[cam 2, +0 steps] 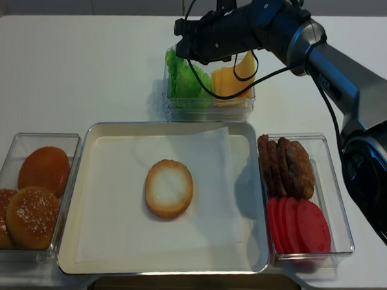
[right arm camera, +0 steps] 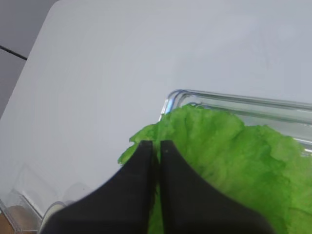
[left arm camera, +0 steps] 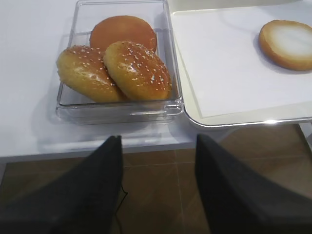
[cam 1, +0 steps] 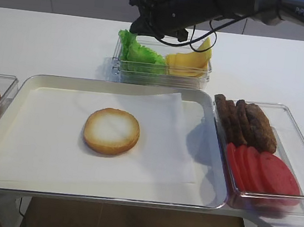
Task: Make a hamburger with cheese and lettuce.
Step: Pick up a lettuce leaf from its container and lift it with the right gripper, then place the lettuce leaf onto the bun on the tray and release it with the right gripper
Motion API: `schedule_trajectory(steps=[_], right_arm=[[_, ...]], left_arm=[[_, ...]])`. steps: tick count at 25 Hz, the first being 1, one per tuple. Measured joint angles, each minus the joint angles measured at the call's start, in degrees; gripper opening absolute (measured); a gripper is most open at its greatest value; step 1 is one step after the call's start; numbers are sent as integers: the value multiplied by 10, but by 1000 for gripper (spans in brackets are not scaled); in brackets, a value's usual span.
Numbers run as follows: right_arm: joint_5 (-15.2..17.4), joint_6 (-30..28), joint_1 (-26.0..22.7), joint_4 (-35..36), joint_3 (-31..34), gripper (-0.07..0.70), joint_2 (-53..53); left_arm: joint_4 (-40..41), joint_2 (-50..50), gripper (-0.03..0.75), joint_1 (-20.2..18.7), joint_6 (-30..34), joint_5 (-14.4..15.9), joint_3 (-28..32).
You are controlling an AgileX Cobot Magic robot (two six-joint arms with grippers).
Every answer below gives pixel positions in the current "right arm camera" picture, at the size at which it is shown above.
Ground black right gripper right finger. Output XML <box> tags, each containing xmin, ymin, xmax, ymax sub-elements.
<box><xmin>159</xmin><ymin>140</ymin><xmax>274</xmax><ymax>234</ymax></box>

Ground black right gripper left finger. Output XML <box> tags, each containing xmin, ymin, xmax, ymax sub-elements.
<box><xmin>42</xmin><ymin>140</ymin><xmax>156</xmax><ymax>234</ymax></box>

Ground green lettuce leaf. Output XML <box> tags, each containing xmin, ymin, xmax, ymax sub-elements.
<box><xmin>118</xmin><ymin>105</ymin><xmax>312</xmax><ymax>234</ymax></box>

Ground clear lettuce cheese container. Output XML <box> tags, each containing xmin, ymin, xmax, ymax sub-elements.
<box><xmin>161</xmin><ymin>90</ymin><xmax>312</xmax><ymax>156</ymax></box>

